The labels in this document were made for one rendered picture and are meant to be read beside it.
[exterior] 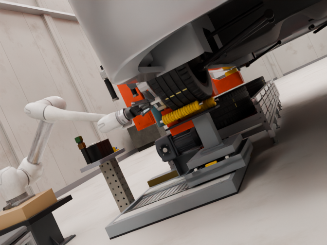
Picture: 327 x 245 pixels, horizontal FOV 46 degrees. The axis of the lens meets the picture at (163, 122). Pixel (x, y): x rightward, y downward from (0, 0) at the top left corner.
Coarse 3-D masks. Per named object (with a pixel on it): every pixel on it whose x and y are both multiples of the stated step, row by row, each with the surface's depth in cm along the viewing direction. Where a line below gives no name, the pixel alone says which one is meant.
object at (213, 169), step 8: (240, 144) 255; (248, 144) 250; (240, 152) 218; (248, 152) 239; (216, 160) 222; (224, 160) 219; (232, 160) 217; (240, 160) 216; (200, 168) 227; (208, 168) 222; (216, 168) 221; (224, 168) 219; (232, 168) 218; (184, 176) 227; (192, 176) 226; (200, 176) 224; (208, 176) 223; (216, 176) 222; (192, 184) 227
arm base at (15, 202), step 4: (24, 192) 280; (20, 196) 275; (24, 196) 277; (28, 196) 280; (32, 196) 282; (12, 200) 273; (16, 200) 274; (20, 200) 274; (24, 200) 276; (8, 204) 272; (12, 204) 273; (16, 204) 270; (20, 204) 272; (4, 208) 272; (8, 208) 272
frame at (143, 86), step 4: (136, 84) 226; (140, 84) 225; (144, 84) 225; (148, 84) 226; (140, 88) 226; (144, 88) 226; (148, 88) 226; (152, 88) 229; (144, 92) 228; (148, 92) 233; (152, 92) 229; (148, 96) 231; (152, 96) 237; (156, 96) 232; (156, 104) 237; (160, 104) 238; (164, 104) 237; (156, 108) 239; (160, 108) 240
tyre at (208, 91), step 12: (168, 72) 215; (180, 72) 214; (192, 72) 221; (156, 84) 219; (168, 84) 219; (180, 84) 218; (192, 84) 219; (168, 96) 225; (180, 96) 225; (192, 96) 227; (204, 96) 231
